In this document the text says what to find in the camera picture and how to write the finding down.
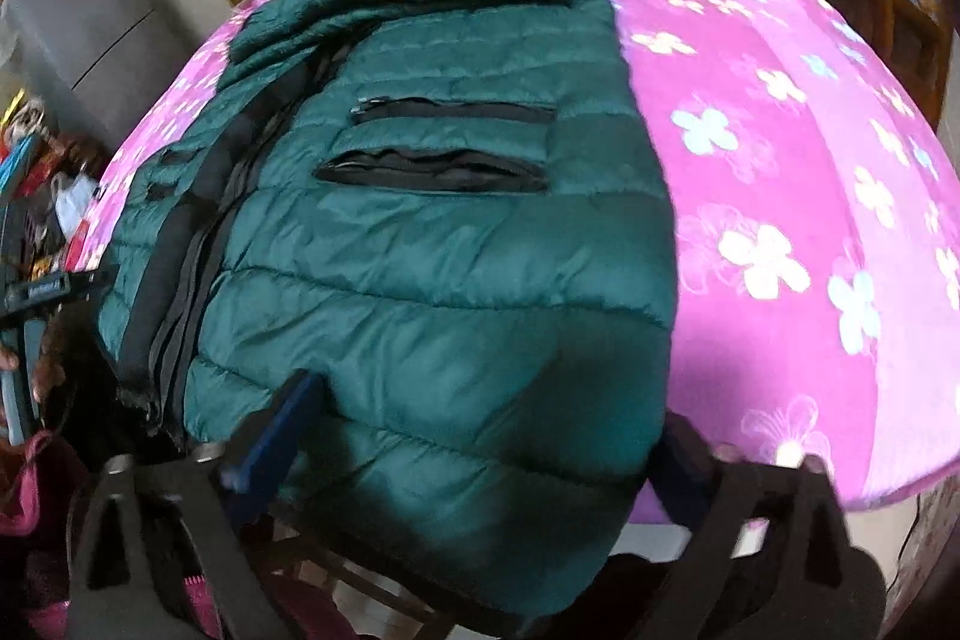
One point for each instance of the green puffer jacket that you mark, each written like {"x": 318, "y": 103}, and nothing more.
{"x": 450, "y": 280}

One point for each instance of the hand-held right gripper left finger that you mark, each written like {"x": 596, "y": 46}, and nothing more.
{"x": 281, "y": 430}

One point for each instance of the wooden chair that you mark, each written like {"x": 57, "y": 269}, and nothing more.
{"x": 900, "y": 10}

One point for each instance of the pink floral bedsheet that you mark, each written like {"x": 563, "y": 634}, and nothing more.
{"x": 772, "y": 160}

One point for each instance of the floral bed skirt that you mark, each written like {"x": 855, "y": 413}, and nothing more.
{"x": 934, "y": 550}

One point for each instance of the wooden furniture frame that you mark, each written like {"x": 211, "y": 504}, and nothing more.
{"x": 352, "y": 572}

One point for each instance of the grey refrigerator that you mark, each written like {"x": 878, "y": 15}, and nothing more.
{"x": 82, "y": 33}

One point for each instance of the person's left hand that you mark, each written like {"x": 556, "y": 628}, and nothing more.
{"x": 54, "y": 377}

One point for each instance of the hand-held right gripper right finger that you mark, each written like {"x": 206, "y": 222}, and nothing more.
{"x": 679, "y": 467}

